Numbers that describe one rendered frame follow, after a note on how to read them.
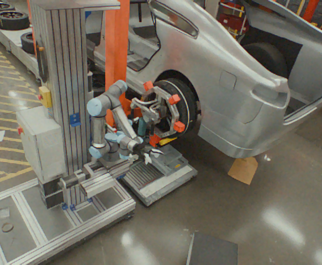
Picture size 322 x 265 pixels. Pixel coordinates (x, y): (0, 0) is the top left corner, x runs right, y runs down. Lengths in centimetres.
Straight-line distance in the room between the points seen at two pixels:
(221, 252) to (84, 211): 131
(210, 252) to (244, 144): 100
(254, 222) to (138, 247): 132
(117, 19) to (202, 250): 218
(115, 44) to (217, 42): 96
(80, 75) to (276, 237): 255
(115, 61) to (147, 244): 183
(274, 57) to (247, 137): 169
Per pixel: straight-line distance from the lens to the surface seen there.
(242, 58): 255
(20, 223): 294
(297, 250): 343
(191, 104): 297
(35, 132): 216
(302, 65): 418
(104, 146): 227
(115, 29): 282
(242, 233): 328
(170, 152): 354
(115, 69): 297
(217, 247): 266
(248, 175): 390
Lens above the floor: 251
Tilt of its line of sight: 36 degrees down
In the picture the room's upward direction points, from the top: 9 degrees clockwise
